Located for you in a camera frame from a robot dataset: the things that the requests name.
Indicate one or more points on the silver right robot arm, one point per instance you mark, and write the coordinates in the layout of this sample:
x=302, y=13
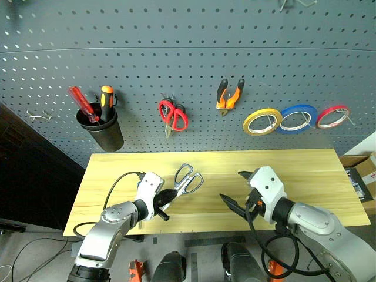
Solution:
x=320, y=232

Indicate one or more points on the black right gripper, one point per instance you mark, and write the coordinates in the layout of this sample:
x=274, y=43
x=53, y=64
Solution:
x=255, y=205

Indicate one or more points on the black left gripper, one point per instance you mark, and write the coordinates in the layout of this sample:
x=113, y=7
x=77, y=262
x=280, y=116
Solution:
x=160, y=201

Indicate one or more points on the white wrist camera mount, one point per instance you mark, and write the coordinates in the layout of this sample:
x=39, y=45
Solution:
x=148, y=186
x=268, y=186

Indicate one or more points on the long metal tape hook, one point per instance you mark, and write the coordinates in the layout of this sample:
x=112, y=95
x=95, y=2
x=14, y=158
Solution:
x=349, y=117
x=270, y=120
x=305, y=119

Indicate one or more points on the double prong metal hook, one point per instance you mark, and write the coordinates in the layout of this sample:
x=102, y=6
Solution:
x=38, y=117

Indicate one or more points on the dark rounded shape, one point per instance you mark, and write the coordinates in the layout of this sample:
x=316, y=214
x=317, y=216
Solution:
x=242, y=263
x=170, y=268

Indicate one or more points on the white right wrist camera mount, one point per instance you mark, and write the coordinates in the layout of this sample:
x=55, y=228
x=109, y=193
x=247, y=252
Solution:
x=268, y=186

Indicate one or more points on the cardboard box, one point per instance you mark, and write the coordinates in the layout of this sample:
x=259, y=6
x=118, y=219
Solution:
x=362, y=173

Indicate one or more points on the metal scissors hook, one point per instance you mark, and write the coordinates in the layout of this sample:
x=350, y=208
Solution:
x=168, y=96

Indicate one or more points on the black cup holder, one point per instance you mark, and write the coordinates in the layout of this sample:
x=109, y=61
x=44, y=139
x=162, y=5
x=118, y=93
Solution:
x=109, y=133

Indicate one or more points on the blue tape roll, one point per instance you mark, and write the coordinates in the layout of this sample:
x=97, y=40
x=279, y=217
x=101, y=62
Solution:
x=313, y=116

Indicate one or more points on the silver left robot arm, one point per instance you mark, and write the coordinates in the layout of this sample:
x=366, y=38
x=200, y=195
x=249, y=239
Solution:
x=100, y=238

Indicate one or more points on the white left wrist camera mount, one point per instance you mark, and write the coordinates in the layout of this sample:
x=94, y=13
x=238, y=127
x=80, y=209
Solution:
x=148, y=186

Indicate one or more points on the metal pliers holder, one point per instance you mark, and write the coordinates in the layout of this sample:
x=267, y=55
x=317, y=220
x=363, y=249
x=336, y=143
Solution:
x=226, y=107

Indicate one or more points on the red tape roll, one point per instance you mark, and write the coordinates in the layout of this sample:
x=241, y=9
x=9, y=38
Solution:
x=321, y=120

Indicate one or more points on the yellow tape roll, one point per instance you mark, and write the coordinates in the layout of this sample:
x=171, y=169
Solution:
x=248, y=124

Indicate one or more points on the grey perforated pegboard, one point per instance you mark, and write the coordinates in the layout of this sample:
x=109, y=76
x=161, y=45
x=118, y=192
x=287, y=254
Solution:
x=188, y=58

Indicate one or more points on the orange black part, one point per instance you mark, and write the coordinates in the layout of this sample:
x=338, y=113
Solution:
x=136, y=271
x=274, y=268

